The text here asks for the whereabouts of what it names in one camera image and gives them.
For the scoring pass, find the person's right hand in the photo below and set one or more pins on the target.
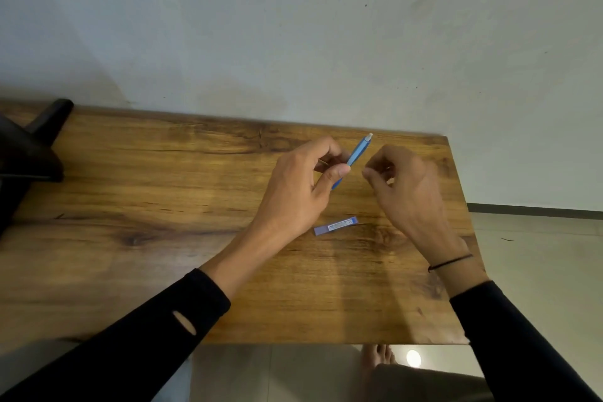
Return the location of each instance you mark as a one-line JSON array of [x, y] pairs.
[[414, 194]]

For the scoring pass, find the person's left hand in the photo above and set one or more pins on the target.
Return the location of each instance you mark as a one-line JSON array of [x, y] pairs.
[[294, 194]]

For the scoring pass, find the clear purple lead case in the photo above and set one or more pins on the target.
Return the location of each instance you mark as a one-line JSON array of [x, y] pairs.
[[335, 226]]

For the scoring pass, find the blue mechanical pencil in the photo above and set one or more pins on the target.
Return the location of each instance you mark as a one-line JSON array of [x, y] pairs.
[[359, 151]]

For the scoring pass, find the person's left forearm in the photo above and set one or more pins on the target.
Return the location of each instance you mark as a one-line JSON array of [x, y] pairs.
[[136, 335]]

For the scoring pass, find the person's right forearm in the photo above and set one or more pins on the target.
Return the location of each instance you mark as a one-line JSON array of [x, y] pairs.
[[513, 345]]

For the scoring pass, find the person's right foot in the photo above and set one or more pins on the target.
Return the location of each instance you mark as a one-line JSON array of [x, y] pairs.
[[374, 359]]

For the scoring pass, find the person's right leg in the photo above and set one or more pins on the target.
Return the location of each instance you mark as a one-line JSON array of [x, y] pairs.
[[424, 385]]

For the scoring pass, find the person's leg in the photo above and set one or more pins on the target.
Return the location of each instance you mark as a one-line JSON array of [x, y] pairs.
[[176, 383], [424, 385]]

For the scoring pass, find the person's left leg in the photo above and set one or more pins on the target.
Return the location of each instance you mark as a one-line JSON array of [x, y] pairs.
[[176, 383]]

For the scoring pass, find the black monitor stand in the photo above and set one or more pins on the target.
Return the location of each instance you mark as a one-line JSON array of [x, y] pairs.
[[28, 152]]

